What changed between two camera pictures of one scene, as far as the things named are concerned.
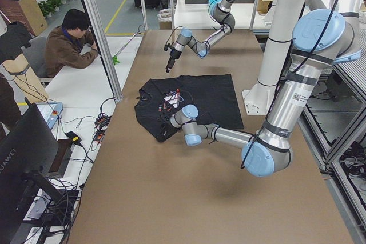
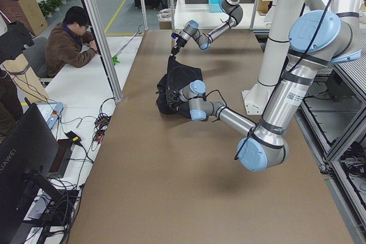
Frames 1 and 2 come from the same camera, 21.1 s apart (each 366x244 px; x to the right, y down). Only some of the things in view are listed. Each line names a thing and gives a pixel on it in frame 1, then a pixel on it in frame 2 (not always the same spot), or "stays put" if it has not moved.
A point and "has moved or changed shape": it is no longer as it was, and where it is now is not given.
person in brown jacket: x=70 y=44 stays put
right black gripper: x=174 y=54 to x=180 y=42
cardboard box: x=18 y=4 stays put
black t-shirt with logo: x=213 y=96 has moved or changed shape
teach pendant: x=51 y=111 stays put
